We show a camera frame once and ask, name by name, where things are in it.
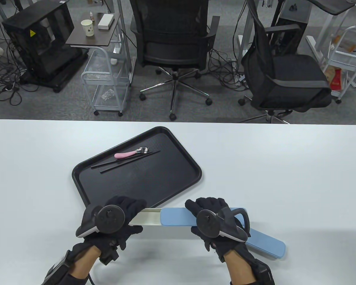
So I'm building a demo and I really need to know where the person's left hand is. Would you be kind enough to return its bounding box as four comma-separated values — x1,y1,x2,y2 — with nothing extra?
71,195,147,259

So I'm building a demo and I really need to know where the person's right hand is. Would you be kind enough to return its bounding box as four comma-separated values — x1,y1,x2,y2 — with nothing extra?
185,197,253,264

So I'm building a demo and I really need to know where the black round hand controller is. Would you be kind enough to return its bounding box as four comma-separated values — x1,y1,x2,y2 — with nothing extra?
196,207,251,241
75,204,126,238

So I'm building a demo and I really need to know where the blue lidded lunch box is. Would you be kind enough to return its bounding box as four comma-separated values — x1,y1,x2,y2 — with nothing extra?
245,228,286,260
128,207,249,229

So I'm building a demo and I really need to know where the black chopstick utensil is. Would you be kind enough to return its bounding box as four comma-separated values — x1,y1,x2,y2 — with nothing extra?
100,151,161,174
91,151,153,170

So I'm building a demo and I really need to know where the pink handled metal spoon utensil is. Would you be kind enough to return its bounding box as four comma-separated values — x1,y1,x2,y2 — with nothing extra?
114,147,150,159

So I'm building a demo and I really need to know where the person's right forearm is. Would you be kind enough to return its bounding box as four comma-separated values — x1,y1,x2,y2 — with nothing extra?
225,252,257,285

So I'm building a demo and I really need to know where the black plastic tray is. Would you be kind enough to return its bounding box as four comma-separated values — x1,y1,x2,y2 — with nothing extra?
72,126,203,210

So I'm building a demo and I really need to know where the black glove sensor box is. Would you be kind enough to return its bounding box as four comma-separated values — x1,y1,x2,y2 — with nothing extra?
99,242,120,266

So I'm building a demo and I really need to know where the black wrist sensor module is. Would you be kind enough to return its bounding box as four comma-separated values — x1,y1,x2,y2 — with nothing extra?
43,249,71,285
252,258,276,285

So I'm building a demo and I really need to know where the white power strip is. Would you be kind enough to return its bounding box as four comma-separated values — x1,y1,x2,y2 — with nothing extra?
231,59,247,86

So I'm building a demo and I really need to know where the black mesh office chair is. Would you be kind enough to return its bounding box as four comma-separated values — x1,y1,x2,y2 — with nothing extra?
238,0,333,124
129,0,221,121

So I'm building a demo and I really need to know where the brown side table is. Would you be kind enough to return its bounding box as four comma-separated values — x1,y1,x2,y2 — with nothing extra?
66,12,121,48

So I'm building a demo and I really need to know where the red and orange bag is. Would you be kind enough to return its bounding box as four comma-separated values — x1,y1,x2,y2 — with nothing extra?
325,65,343,91

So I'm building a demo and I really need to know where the white paper cup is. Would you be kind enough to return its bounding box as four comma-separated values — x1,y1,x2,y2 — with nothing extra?
81,20,93,37

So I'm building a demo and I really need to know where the black computer case on cart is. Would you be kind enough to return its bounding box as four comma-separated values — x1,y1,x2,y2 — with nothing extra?
1,2,89,93

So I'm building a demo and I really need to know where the black computer tower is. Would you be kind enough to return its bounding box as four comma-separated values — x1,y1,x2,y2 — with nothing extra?
271,0,312,55

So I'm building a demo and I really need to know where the white rectangular box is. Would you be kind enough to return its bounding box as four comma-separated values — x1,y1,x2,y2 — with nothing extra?
98,14,115,30

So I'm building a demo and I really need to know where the dark grey desk top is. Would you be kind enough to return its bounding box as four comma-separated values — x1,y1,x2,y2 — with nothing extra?
307,0,356,15

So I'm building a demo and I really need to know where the white wire rolling cart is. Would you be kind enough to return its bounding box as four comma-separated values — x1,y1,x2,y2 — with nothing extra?
81,47,132,117

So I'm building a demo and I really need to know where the white desk leg frame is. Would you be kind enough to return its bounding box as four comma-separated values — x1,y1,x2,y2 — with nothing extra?
306,12,344,69
237,0,255,61
102,0,136,87

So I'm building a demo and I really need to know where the tangle of black cables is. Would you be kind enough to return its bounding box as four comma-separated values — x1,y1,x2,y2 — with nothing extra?
0,36,42,106

